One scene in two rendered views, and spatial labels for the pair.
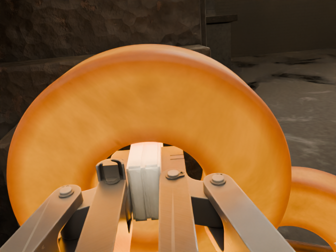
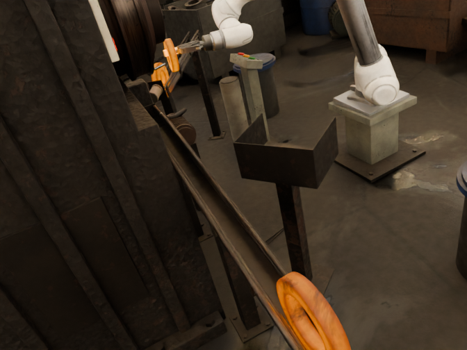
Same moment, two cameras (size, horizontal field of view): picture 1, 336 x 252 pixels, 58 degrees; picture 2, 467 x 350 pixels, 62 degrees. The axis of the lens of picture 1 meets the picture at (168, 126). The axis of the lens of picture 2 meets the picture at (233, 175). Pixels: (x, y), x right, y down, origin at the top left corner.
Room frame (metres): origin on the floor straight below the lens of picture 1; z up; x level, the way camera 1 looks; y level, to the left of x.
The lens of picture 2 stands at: (0.38, 1.90, 1.28)
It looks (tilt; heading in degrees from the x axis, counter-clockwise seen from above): 32 degrees down; 259
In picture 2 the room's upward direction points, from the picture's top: 14 degrees counter-clockwise
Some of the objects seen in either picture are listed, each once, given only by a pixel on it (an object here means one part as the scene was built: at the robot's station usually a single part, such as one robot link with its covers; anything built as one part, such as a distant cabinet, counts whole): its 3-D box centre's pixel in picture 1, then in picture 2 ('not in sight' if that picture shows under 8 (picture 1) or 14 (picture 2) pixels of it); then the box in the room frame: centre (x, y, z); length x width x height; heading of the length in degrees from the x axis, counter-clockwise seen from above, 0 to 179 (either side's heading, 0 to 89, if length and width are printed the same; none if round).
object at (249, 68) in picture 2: not in sight; (254, 101); (-0.32, -0.35, 0.31); 0.24 x 0.16 x 0.62; 96
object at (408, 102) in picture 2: not in sight; (370, 103); (-0.78, 0.23, 0.33); 0.32 x 0.32 x 0.04; 8
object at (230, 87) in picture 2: not in sight; (237, 118); (-0.17, -0.30, 0.26); 0.12 x 0.12 x 0.52
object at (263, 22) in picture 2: not in sight; (222, 31); (-0.69, -2.17, 0.39); 1.03 x 0.83 x 0.77; 21
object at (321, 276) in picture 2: not in sight; (298, 217); (-0.01, 0.88, 0.36); 0.26 x 0.20 x 0.72; 131
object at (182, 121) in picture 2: not in sight; (189, 162); (0.24, 0.06, 0.27); 0.22 x 0.13 x 0.53; 96
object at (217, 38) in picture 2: not in sight; (216, 40); (-0.08, 0.01, 0.83); 0.09 x 0.06 x 0.09; 89
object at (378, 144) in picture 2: not in sight; (371, 131); (-0.78, 0.23, 0.16); 0.40 x 0.40 x 0.31; 8
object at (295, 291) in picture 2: not in sight; (310, 320); (0.23, 1.48, 0.65); 0.18 x 0.03 x 0.18; 99
